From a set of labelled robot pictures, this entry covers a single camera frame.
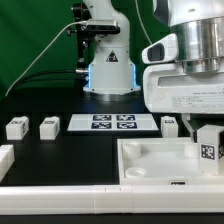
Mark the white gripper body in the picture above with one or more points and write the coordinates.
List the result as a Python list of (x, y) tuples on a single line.
[(167, 89)]

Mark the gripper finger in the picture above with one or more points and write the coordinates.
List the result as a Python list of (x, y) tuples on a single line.
[(186, 118)]

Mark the white square tabletop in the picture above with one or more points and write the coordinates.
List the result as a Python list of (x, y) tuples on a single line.
[(162, 161)]

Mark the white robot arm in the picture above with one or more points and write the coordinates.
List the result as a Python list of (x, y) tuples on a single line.
[(185, 69)]

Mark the white front obstacle bar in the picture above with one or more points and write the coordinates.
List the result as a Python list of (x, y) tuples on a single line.
[(111, 199)]

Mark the white obstacle bar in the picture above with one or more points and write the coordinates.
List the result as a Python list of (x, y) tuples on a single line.
[(111, 199), (7, 158)]

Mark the white left obstacle bar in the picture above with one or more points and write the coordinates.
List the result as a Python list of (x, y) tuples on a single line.
[(7, 158)]

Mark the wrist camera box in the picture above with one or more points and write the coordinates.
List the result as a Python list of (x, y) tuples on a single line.
[(162, 51)]

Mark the white marker base plate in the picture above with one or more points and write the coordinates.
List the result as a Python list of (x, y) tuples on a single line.
[(112, 122)]

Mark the grey camera on mount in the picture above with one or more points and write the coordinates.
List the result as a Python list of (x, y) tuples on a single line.
[(102, 26)]

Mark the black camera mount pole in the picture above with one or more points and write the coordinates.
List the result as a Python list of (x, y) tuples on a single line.
[(80, 12)]

